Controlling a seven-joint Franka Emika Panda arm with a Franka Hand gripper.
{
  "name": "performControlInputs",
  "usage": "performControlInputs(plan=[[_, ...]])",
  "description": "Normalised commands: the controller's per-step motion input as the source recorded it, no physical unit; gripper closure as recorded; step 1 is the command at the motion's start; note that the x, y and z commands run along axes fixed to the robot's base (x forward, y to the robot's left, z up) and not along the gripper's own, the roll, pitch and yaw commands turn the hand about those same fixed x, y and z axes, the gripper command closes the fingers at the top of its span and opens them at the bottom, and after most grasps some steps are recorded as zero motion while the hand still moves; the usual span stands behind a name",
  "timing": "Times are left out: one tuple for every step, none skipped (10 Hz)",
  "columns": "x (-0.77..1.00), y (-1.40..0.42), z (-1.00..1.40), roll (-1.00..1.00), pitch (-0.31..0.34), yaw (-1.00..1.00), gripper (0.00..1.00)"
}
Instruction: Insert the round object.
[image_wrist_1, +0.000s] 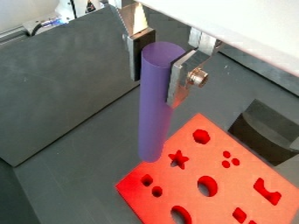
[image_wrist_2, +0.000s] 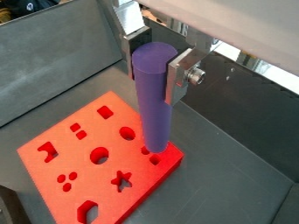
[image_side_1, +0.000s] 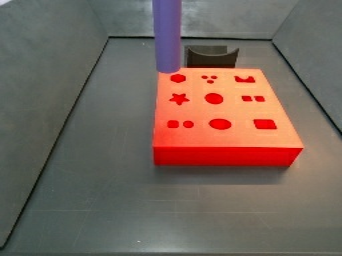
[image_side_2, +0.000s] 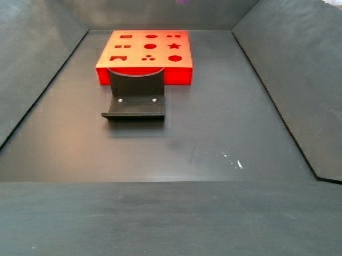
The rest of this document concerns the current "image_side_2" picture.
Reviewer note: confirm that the red shape sorter box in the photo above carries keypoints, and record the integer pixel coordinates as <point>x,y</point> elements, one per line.
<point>137,52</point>

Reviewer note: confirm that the black curved holder bracket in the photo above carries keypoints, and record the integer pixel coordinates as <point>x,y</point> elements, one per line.
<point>137,89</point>

